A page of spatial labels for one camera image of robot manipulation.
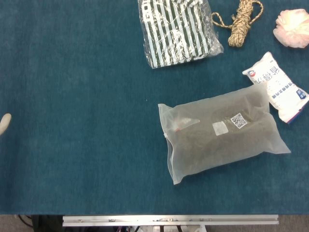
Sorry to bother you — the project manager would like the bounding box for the frosted bag with dark contents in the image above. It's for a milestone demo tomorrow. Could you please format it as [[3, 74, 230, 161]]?
[[157, 83, 292, 186]]

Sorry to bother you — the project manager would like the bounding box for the striped black white package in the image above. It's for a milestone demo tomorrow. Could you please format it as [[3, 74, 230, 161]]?
[[138, 0, 224, 70]]

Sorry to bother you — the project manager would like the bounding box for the blue carpet table cover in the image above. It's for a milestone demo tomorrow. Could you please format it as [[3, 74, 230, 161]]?
[[0, 0, 309, 216]]

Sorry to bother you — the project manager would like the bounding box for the white packet with blue print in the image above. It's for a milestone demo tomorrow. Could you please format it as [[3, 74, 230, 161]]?
[[242, 51, 309, 125]]

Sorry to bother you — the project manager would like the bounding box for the pink white bundled cloth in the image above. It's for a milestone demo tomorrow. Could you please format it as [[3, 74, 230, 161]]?
[[273, 9, 309, 48]]

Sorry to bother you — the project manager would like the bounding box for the aluminium profile rail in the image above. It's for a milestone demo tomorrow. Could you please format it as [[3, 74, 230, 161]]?
[[62, 214, 279, 227]]

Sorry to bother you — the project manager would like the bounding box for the coiled brown twine rope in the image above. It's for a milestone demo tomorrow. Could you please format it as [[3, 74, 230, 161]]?
[[211, 0, 264, 47]]

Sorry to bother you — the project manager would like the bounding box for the black cable under table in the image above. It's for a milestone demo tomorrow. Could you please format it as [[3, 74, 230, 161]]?
[[18, 214, 34, 229]]

